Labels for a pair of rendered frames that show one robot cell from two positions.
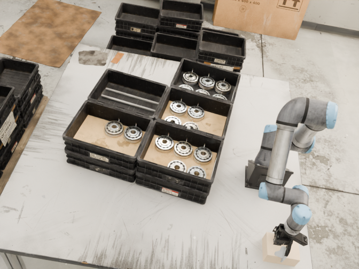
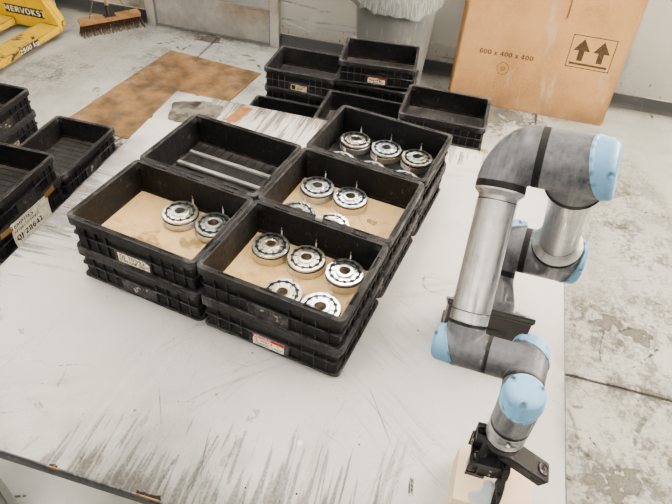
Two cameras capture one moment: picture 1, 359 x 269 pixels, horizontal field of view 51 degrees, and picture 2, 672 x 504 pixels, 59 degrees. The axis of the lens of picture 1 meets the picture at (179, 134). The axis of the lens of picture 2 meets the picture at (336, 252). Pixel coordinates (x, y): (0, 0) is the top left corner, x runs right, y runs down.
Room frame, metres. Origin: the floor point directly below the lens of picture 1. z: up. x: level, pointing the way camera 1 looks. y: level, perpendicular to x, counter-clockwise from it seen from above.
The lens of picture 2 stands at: (0.23, -0.39, 1.96)
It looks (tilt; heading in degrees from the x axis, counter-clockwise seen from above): 43 degrees down; 14
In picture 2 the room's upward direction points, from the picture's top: 5 degrees clockwise
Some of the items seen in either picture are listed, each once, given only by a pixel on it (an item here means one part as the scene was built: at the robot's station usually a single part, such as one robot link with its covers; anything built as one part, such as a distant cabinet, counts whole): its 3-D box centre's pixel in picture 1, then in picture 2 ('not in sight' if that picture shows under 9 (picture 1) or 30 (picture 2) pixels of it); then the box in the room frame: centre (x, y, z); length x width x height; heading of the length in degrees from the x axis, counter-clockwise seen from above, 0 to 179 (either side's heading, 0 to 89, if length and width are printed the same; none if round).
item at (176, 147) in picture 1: (183, 148); (306, 258); (1.31, -0.04, 0.86); 0.10 x 0.10 x 0.01
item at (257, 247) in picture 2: (164, 142); (270, 245); (1.33, 0.07, 0.86); 0.10 x 0.10 x 0.01
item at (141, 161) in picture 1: (181, 150); (295, 257); (1.25, -0.03, 0.92); 0.40 x 0.30 x 0.02; 83
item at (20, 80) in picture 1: (13, 93); (69, 176); (1.97, 1.31, 0.31); 0.40 x 0.30 x 0.34; 2
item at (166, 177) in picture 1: (180, 156); (294, 272); (1.25, -0.03, 0.87); 0.40 x 0.30 x 0.11; 83
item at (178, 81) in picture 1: (204, 86); (379, 156); (1.84, -0.10, 0.87); 0.40 x 0.30 x 0.11; 83
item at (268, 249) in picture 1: (280, 248); (490, 490); (0.90, -0.60, 0.74); 0.16 x 0.12 x 0.07; 92
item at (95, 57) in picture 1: (92, 57); (194, 110); (2.11, 0.72, 0.71); 0.22 x 0.19 x 0.01; 92
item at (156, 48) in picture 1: (173, 61); (357, 140); (2.76, 0.19, 0.31); 0.40 x 0.30 x 0.34; 92
